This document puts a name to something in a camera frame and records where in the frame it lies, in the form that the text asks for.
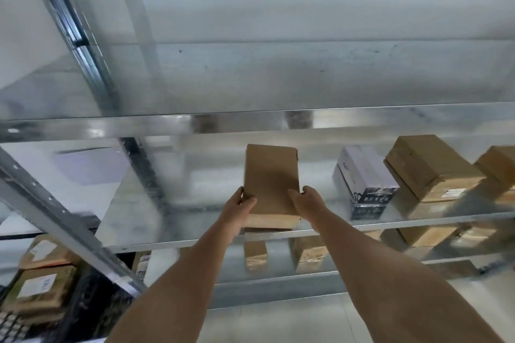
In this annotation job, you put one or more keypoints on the large brown taped box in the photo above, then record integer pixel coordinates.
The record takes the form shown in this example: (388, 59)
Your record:
(432, 166)

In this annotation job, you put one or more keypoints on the person's right thumb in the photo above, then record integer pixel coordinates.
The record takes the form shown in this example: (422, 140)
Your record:
(294, 197)

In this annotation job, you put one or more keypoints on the person's left thumb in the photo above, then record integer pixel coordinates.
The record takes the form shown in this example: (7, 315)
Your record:
(249, 204)

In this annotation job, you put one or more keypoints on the small brown taped box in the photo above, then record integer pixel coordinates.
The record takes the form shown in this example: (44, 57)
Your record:
(309, 254)

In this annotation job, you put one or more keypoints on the person's left hand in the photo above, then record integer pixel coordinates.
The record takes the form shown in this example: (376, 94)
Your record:
(235, 212)

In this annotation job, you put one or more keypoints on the white and black box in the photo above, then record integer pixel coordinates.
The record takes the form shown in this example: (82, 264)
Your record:
(364, 178)

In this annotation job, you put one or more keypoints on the brown parcel with white label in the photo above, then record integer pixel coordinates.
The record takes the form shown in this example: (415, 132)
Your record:
(40, 290)
(46, 252)

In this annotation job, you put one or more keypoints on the black plastic crate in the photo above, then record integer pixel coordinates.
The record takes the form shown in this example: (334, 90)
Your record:
(92, 306)

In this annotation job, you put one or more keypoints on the galvanized metal shelving rack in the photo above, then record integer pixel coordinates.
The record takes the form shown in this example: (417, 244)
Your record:
(257, 85)

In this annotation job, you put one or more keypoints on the person's left forearm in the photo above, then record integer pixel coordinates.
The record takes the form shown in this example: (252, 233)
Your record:
(185, 282)

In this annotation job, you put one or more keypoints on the person's right forearm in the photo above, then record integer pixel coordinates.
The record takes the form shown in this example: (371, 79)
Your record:
(386, 282)

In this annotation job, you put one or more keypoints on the small brown printed box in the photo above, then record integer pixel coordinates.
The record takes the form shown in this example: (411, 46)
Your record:
(141, 266)

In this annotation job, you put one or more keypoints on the plain brown cardboard box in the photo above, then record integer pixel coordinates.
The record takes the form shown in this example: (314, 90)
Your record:
(271, 178)

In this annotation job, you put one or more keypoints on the person's right hand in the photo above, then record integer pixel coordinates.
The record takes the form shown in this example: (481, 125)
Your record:
(312, 208)

